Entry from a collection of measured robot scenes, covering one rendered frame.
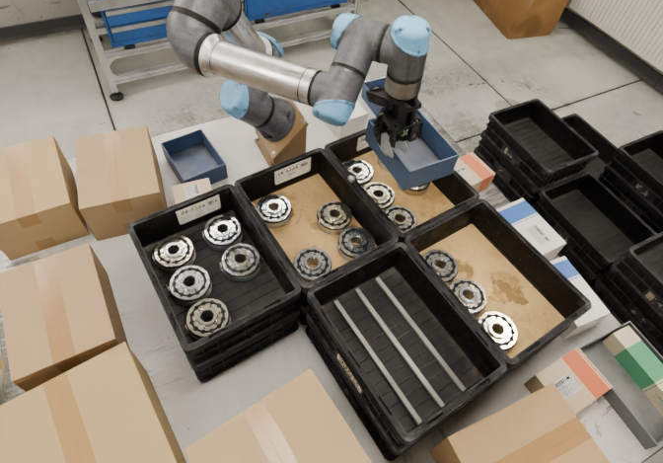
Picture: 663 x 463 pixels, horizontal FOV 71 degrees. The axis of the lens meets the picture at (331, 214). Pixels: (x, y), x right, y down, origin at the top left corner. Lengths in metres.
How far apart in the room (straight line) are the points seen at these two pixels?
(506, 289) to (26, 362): 1.19
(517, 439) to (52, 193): 1.36
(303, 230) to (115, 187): 0.56
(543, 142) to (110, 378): 1.99
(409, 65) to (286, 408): 0.74
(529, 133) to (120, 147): 1.77
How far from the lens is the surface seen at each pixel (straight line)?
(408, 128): 1.07
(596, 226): 2.33
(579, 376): 1.42
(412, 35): 0.92
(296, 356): 1.31
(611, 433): 1.50
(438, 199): 1.49
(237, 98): 1.47
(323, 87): 0.94
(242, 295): 1.25
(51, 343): 1.28
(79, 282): 1.34
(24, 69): 3.68
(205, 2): 1.14
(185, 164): 1.73
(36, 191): 1.58
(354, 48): 0.96
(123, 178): 1.52
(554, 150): 2.39
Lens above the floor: 1.93
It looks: 52 degrees down
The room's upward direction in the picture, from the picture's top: 7 degrees clockwise
